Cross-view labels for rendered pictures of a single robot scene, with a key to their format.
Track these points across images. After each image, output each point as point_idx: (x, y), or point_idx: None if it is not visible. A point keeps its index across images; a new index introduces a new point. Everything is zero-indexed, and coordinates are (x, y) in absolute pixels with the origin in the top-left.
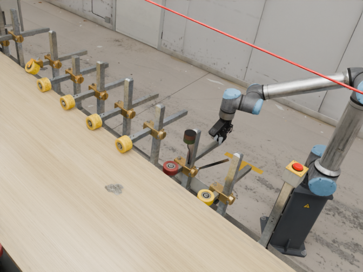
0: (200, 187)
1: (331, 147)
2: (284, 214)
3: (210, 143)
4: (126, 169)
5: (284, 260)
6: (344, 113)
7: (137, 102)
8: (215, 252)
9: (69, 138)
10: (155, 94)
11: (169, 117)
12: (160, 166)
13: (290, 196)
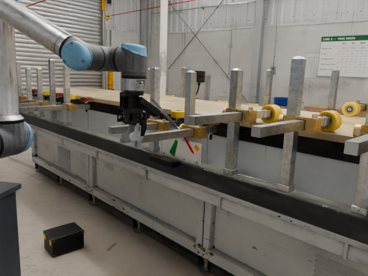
0: (172, 145)
1: (17, 82)
2: (18, 236)
3: (151, 134)
4: (257, 118)
5: (113, 138)
6: (11, 32)
7: (285, 121)
8: (179, 106)
9: (343, 127)
10: (257, 125)
11: (219, 113)
12: (220, 172)
13: (14, 204)
